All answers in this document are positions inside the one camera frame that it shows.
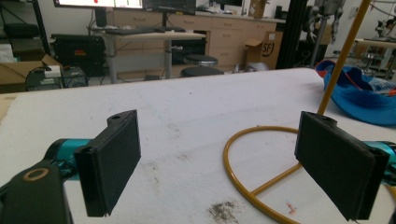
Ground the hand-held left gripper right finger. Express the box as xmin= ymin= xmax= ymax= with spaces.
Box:
xmin=294 ymin=110 xmax=390 ymax=222

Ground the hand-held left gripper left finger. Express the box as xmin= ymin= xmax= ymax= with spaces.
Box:
xmin=74 ymin=109 xmax=142 ymax=217

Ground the blue bucket hat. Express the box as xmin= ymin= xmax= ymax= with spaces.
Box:
xmin=315 ymin=59 xmax=396 ymax=127

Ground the white table cover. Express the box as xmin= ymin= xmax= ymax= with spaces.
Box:
xmin=0 ymin=67 xmax=396 ymax=224

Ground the yellow metal hat stand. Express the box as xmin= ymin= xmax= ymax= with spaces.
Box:
xmin=223 ymin=0 xmax=396 ymax=224

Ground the white power adapter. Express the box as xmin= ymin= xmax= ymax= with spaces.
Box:
xmin=44 ymin=64 xmax=62 ymax=78

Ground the black hard case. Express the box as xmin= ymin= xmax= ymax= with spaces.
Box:
xmin=50 ymin=33 xmax=106 ymax=77

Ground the large plain cardboard box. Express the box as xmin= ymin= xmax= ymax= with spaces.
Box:
xmin=0 ymin=54 xmax=64 ymax=94

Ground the black round stool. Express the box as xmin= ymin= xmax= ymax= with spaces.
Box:
xmin=182 ymin=54 xmax=219 ymax=67
xmin=180 ymin=65 xmax=225 ymax=78

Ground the grey metal stand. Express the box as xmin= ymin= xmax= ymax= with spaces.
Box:
xmin=308 ymin=0 xmax=347 ymax=68

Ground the open cardboard box with print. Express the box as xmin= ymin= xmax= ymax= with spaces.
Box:
xmin=243 ymin=30 xmax=284 ymax=70

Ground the black keyboard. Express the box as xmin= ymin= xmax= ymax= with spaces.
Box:
xmin=105 ymin=27 xmax=157 ymax=36

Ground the grey standing desk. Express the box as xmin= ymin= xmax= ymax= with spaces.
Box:
xmin=88 ymin=27 xmax=206 ymax=84

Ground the black computer tower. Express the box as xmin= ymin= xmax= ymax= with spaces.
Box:
xmin=94 ymin=7 xmax=108 ymax=28

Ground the black shelf rack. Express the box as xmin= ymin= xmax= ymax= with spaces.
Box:
xmin=0 ymin=0 xmax=51 ymax=58

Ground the white screen monitor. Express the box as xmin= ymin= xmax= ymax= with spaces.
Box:
xmin=52 ymin=0 xmax=144 ymax=9

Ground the wooden cabinet row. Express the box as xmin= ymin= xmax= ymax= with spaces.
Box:
xmin=106 ymin=8 xmax=286 ymax=72

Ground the dark screen monitor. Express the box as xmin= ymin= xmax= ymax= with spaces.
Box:
xmin=142 ymin=0 xmax=197 ymax=15

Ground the black wire crate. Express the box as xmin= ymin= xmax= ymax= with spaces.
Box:
xmin=25 ymin=66 xmax=89 ymax=92

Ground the black aluminium post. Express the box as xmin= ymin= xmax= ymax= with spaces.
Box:
xmin=276 ymin=0 xmax=308 ymax=70

